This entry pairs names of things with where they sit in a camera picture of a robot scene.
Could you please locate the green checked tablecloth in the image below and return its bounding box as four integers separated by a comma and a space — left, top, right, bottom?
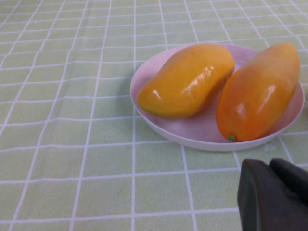
0, 0, 308, 231

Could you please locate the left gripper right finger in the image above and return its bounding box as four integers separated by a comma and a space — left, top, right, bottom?
269, 157, 308, 207

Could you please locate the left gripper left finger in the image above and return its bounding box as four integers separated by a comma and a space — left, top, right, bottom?
237, 158, 308, 231

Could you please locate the yellow orange mango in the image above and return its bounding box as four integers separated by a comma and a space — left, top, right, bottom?
137, 43, 235, 119

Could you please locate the pink round plate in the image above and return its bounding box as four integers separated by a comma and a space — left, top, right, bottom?
129, 43, 305, 152

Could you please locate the reddish orange mango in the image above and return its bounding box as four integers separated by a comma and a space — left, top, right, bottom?
216, 42, 301, 142

